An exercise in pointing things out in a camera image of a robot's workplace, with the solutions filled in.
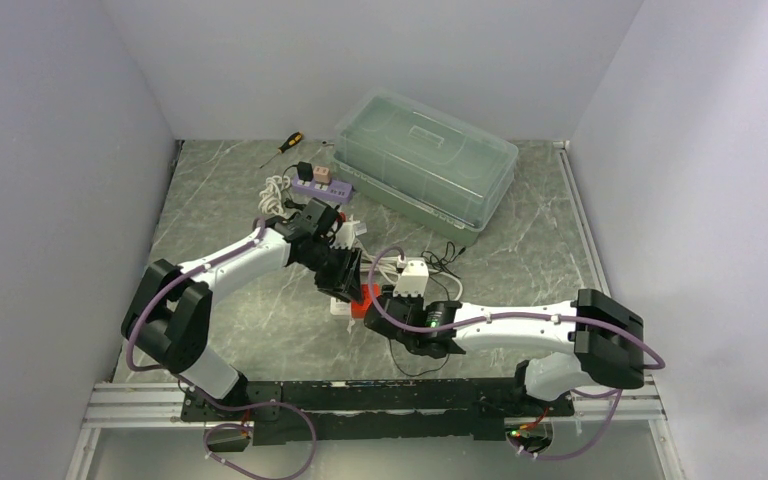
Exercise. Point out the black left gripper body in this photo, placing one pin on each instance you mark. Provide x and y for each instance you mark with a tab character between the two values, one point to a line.
320	263

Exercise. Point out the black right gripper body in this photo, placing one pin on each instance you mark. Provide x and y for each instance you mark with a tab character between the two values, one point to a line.
418	301

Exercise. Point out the white power strip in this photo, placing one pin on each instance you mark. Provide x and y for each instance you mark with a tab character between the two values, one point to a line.
339	308

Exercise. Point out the red cube socket adapter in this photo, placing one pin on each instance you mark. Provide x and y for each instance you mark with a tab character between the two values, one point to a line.
358	309

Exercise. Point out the purple power strip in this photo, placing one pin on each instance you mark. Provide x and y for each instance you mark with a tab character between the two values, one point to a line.
335	192

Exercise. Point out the pink usb charger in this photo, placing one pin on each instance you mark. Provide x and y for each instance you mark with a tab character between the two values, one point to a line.
322	175

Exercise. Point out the black power adapter plug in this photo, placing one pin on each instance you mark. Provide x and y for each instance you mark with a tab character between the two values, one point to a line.
304	171

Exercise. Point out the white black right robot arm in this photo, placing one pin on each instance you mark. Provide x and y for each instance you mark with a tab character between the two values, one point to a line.
591	340

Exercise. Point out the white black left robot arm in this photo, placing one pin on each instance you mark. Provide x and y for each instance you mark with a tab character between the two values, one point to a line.
167	324

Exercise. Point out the small orange black screwdriver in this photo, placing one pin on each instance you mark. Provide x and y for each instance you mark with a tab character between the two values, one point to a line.
290	142

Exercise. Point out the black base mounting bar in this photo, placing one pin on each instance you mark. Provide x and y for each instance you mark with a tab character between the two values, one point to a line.
479	408

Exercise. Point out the translucent plastic storage box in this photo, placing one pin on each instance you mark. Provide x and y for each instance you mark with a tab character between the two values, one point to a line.
435	169

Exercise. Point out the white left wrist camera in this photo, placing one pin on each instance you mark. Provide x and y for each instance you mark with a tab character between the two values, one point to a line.
348	233

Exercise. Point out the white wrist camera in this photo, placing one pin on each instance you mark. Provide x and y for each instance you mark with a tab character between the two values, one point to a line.
413	279
348	233

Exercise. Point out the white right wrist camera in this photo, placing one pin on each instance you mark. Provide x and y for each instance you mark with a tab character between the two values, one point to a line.
413	279

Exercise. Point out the aluminium table edge rail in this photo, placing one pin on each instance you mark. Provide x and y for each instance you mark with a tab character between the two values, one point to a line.
560	151

